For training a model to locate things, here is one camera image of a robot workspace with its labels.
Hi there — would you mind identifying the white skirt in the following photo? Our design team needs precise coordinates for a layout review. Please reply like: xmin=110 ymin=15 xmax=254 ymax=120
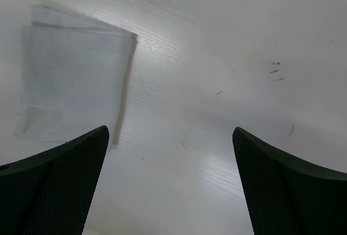
xmin=14 ymin=3 xmax=136 ymax=143

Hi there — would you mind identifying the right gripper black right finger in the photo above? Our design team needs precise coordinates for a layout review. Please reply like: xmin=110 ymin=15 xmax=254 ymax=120
xmin=233 ymin=127 xmax=346 ymax=234

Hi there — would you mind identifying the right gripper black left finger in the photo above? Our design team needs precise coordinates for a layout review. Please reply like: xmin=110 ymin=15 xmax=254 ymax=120
xmin=1 ymin=126 xmax=110 ymax=234

